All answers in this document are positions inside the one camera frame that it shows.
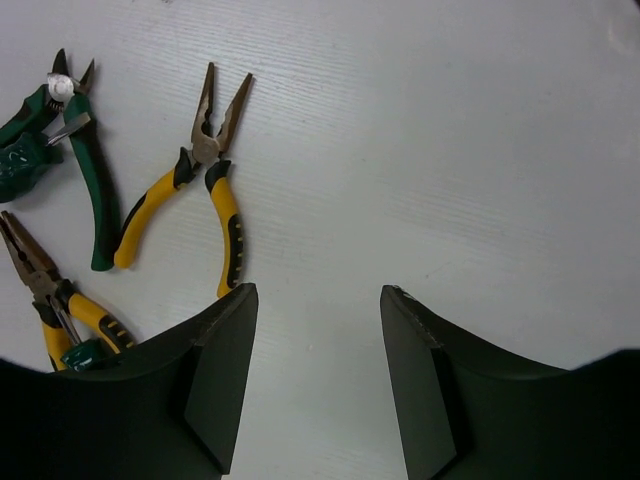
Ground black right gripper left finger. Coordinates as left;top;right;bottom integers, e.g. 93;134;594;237
1;283;258;479

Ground green diagonal cutting pliers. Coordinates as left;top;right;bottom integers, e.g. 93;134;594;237
1;49;121;272

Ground stubby green flathead screwdriver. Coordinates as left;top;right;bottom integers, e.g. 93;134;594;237
1;113;92;203

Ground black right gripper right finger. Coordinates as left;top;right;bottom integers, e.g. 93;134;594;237
380;285;639;479

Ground small yellow needle-nose pliers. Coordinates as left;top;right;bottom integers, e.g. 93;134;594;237
1;211;136;355

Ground yellow long-nose pliers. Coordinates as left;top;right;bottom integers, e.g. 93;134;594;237
114;62;253;297

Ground green handled long screwdriver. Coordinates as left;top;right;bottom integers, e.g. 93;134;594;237
45;293;123;372

